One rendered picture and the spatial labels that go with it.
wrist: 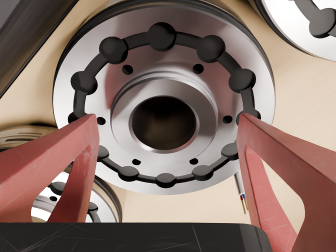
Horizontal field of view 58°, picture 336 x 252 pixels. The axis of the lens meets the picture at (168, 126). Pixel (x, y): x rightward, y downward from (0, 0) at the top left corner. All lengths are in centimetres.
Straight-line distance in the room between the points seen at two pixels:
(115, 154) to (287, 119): 10
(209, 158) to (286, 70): 6
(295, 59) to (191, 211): 13
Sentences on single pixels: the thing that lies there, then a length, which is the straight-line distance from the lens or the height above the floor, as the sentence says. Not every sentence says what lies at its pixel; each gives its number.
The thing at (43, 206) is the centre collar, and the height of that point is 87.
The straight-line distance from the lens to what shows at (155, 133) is 15.
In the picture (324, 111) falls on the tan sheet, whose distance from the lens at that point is 20.
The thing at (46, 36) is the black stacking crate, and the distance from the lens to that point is 17.
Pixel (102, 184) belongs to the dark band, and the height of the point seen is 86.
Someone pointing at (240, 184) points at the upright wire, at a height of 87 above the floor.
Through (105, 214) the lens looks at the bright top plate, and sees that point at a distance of 19.
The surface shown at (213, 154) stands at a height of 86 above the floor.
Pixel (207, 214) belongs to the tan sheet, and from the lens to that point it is 24.
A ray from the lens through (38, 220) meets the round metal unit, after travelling 23.
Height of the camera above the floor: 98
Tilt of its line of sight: 55 degrees down
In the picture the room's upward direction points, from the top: 180 degrees counter-clockwise
